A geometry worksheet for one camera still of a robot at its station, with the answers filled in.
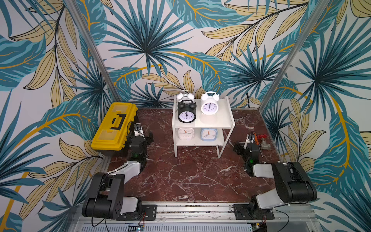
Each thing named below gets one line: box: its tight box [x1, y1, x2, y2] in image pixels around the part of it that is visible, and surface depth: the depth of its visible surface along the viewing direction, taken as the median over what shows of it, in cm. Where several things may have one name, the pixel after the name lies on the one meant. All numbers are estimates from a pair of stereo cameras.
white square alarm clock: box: [177, 127, 195, 140], surface depth 81 cm
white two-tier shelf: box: [171, 95, 236, 159], surface depth 80 cm
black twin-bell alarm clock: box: [177, 99, 197, 124], surface depth 66 cm
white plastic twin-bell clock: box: [200, 91, 220, 116], surface depth 69 cm
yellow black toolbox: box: [90, 102, 139, 157], surface depth 88 cm
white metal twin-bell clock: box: [176, 92, 196, 106], surface depth 68 cm
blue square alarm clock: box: [200, 128, 218, 142], surface depth 81 cm
